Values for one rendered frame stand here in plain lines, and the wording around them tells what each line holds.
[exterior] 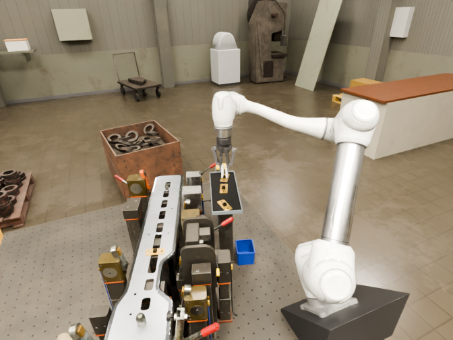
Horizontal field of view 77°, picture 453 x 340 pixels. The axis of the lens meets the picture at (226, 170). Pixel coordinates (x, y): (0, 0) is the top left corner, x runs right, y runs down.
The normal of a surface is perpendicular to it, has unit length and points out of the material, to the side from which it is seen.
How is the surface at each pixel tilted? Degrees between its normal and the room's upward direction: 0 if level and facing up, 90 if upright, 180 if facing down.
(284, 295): 0
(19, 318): 0
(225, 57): 90
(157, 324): 0
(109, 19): 90
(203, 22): 90
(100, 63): 90
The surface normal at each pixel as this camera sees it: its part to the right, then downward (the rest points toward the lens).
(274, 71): 0.29, 0.46
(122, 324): -0.02, -0.88
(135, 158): 0.52, 0.40
